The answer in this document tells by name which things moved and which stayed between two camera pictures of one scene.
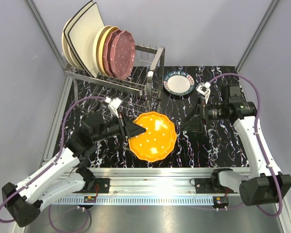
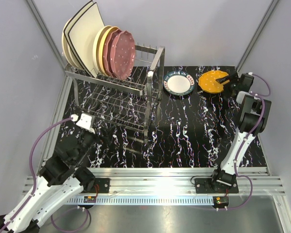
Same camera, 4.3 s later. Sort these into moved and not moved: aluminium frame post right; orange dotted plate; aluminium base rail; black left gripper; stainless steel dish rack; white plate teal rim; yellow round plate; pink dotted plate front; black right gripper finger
Moved: orange dotted plate; black right gripper finger; black left gripper
Not moved: white plate teal rim; aluminium base rail; stainless steel dish rack; aluminium frame post right; yellow round plate; pink dotted plate front
